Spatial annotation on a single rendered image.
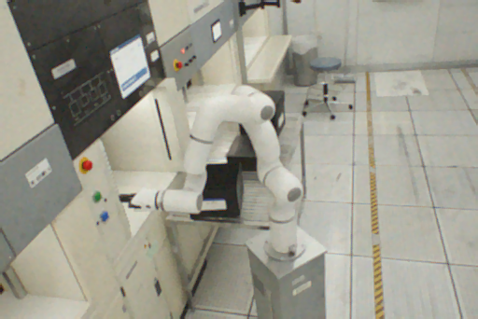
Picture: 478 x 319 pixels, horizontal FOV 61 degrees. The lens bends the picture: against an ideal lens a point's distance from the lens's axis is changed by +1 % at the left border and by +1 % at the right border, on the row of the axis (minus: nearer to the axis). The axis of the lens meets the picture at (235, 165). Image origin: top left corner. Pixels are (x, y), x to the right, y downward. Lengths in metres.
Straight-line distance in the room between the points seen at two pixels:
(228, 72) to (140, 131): 1.46
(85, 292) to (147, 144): 0.95
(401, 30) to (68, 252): 5.30
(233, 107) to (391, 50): 4.93
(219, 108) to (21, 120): 0.62
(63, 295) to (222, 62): 2.39
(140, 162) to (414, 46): 4.59
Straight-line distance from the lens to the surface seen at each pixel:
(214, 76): 3.65
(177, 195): 1.50
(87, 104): 1.66
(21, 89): 1.42
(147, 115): 2.27
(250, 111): 1.37
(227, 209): 2.09
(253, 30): 5.02
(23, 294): 1.97
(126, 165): 2.52
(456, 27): 6.23
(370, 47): 6.15
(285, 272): 1.80
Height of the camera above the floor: 2.07
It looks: 31 degrees down
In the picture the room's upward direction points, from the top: 8 degrees counter-clockwise
